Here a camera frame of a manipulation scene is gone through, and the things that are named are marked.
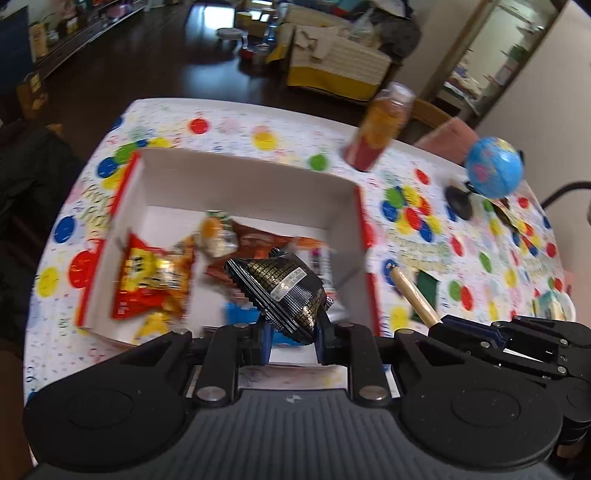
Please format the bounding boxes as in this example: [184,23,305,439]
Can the wooden chair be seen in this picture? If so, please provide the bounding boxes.
[406,99,456,144]

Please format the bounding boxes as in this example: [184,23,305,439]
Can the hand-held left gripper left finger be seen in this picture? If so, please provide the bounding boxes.
[119,321,273,409]

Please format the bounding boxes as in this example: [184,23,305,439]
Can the white cardboard box red trim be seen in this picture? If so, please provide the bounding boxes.
[76,147,382,350]

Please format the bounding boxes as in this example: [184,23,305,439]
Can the beige paper bag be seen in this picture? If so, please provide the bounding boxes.
[28,21,49,59]

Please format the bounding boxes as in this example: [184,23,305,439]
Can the low television cabinet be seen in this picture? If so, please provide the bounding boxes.
[28,0,153,79]

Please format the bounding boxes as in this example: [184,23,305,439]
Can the dotted tablecloth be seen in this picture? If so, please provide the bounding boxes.
[23,97,578,408]

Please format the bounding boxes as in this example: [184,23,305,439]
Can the white plastic bag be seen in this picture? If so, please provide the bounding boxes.
[350,8,375,45]

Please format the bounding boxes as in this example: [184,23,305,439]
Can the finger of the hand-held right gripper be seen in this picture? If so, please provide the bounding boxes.
[431,316,574,382]
[491,317,591,359]

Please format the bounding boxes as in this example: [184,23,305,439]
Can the wooden stick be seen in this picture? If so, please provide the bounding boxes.
[387,260,442,329]

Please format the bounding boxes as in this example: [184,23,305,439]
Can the yellow snack packet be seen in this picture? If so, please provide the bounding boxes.
[133,311,172,345]

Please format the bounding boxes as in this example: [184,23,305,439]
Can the small blue globe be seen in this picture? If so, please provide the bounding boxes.
[445,136,525,220]

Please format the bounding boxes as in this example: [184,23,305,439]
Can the black gold snack packet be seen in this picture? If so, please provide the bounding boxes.
[224,251,334,346]

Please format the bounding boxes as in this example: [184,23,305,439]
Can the dark blue cabinet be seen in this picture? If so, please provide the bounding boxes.
[0,6,36,98]

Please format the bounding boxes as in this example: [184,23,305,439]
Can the grey coat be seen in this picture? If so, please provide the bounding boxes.
[369,0,424,64]

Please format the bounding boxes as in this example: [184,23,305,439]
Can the brown paper bag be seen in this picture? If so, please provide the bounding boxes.
[16,71,49,110]

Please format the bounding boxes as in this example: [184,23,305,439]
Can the orange green snack packet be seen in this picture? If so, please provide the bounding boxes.
[198,209,240,257]

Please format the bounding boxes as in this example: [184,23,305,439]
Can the red gold snack bag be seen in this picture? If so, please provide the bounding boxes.
[110,233,197,322]

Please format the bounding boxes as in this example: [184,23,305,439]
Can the orange drink bottle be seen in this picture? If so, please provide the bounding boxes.
[344,82,417,173]

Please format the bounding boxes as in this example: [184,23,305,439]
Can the brown orange snack packet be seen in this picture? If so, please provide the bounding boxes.
[205,221,297,282]

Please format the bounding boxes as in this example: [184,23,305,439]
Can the sofa with white yellow cover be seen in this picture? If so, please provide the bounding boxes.
[276,20,393,100]

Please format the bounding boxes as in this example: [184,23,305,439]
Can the blue snack packet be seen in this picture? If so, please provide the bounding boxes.
[223,302,297,347]

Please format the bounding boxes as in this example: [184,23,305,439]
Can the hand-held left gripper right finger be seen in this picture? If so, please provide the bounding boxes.
[314,313,460,409]

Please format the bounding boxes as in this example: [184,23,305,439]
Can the white orange snack packet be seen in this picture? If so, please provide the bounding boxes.
[295,237,338,296]

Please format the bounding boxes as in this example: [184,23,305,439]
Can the pale green packet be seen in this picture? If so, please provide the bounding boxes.
[535,290,576,322]

